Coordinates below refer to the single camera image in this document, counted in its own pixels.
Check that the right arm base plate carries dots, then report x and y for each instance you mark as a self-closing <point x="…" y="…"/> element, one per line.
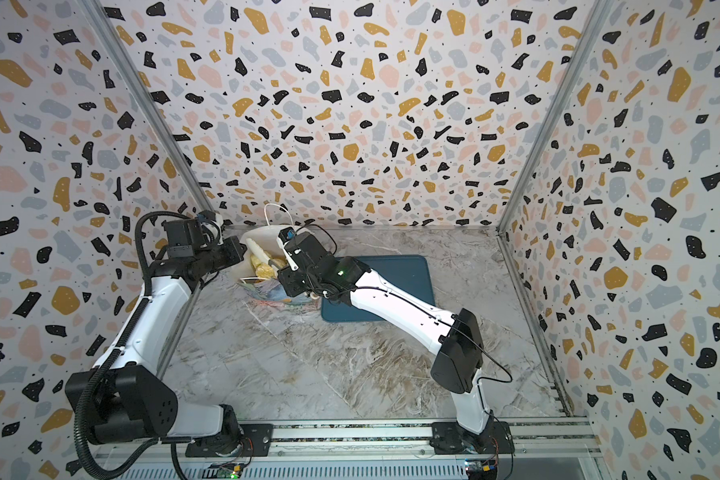
<point x="471" y="438"/>

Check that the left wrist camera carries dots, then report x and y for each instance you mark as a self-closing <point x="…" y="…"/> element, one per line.
<point x="197" y="233"/>

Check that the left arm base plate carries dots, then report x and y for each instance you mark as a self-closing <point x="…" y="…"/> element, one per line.
<point x="250" y="440"/>

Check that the floral paper gift bag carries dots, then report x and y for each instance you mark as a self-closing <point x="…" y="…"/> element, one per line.
<point x="269" y="292"/>

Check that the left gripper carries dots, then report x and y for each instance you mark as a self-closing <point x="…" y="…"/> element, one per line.
<point x="234" y="252"/>

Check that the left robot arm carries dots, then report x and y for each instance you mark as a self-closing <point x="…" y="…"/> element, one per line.
<point x="123" y="397"/>

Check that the teal plastic tray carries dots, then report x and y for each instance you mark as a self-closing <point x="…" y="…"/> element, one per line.
<point x="409" y="273"/>

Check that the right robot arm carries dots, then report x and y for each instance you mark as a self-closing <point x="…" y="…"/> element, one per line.
<point x="453" y="338"/>

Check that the twisted cheese bread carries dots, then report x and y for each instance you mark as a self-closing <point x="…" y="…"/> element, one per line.
<point x="265" y="269"/>

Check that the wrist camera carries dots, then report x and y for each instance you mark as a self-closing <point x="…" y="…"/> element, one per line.
<point x="285" y="235"/>
<point x="197" y="233"/>

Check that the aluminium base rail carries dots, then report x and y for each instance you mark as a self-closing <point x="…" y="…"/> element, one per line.
<point x="517" y="448"/>

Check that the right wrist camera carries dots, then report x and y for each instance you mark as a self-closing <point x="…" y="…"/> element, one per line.
<point x="285" y="235"/>

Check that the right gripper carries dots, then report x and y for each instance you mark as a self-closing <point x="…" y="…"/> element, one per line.
<point x="294" y="280"/>

